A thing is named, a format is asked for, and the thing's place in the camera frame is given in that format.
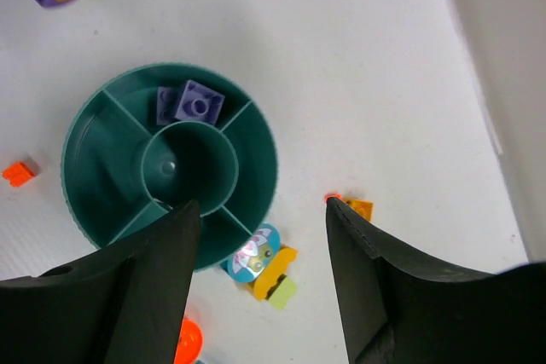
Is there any small orange lego cube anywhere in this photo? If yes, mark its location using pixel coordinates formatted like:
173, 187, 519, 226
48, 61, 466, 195
1, 157, 41, 188

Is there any amber transparent lego brick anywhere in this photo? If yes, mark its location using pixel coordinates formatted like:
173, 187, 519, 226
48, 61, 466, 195
344, 198, 374, 222

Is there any teal round divided container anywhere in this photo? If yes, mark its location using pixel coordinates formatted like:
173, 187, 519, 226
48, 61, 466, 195
61, 63, 278, 270

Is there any tiny orange lego stud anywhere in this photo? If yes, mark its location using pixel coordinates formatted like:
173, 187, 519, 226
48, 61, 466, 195
324, 193, 344, 202

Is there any lime green small lego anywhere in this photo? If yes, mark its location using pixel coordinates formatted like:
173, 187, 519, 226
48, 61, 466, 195
267, 275, 297, 310

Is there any yellow lego piece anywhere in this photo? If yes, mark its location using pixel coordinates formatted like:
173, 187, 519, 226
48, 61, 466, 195
249, 246, 298, 301

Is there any blue printed oval lego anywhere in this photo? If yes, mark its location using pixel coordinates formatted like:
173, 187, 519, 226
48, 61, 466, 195
223, 223, 281, 284

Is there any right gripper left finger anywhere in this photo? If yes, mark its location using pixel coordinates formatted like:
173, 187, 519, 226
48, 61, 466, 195
1, 200, 200, 363

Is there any light purple small lego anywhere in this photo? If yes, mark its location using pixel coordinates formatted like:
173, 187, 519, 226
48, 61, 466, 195
155, 80, 225, 125

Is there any orange round lego piece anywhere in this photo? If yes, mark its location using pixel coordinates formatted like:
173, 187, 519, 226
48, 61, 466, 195
173, 317, 203, 364

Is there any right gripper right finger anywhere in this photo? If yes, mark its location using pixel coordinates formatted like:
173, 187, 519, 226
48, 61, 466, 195
326, 198, 545, 363

